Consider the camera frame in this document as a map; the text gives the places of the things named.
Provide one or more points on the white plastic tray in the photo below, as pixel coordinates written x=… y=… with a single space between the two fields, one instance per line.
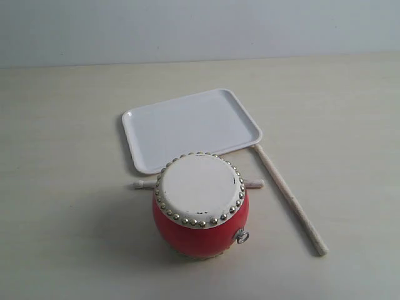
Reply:
x=213 y=122

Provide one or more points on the red small drum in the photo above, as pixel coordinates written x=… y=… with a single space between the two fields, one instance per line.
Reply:
x=200 y=205

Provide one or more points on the white wooden drumstick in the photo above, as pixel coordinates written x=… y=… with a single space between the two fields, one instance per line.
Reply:
x=313 y=235
x=248 y=184

